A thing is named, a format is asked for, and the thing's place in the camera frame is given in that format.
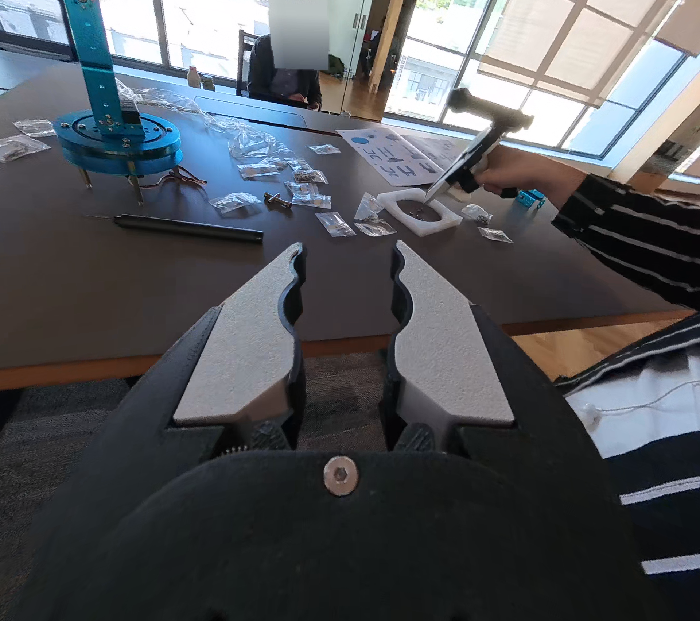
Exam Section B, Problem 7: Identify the printed instruction manual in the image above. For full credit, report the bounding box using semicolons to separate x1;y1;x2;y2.
335;127;477;185

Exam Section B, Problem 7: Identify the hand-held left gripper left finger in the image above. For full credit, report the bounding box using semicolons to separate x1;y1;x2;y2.
172;242;307;448

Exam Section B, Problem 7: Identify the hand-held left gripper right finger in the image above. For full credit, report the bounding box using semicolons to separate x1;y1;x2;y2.
380;239;516;451

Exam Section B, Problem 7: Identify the black screwdriver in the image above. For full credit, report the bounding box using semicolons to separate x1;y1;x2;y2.
85;212;265;244

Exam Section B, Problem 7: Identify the dark brown desk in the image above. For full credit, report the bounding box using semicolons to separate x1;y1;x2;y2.
0;49;700;392

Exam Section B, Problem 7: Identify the person's right forearm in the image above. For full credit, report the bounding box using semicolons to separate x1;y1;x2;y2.
551;172;700;311

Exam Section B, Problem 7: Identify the large crumpled clear bag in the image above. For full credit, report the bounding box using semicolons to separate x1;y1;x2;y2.
117;86;296;162

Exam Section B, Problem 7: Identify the beige roller blind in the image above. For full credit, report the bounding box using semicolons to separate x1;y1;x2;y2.
476;0;700;107

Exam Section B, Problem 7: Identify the person's right hand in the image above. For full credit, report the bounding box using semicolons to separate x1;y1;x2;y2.
473;144;587;208

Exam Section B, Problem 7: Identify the white foam tray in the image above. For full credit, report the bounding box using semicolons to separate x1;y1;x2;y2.
376;187;463;239

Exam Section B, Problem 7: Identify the person's striped clothing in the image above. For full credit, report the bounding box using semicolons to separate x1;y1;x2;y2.
555;312;700;621

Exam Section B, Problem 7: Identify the brown servo cable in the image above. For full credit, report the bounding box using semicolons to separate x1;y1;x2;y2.
143;164;209;190

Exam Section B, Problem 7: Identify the wooden pillar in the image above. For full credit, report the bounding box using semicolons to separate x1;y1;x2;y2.
372;0;434;92

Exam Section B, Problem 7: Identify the white earphone cable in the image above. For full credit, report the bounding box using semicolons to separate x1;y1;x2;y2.
582;379;700;422

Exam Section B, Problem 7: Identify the large paned window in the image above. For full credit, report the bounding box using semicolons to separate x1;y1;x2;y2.
0;0;300;81
385;0;700;159

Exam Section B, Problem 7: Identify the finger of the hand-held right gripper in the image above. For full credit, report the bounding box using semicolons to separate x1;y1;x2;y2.
425;167;478;204
427;130;502;198

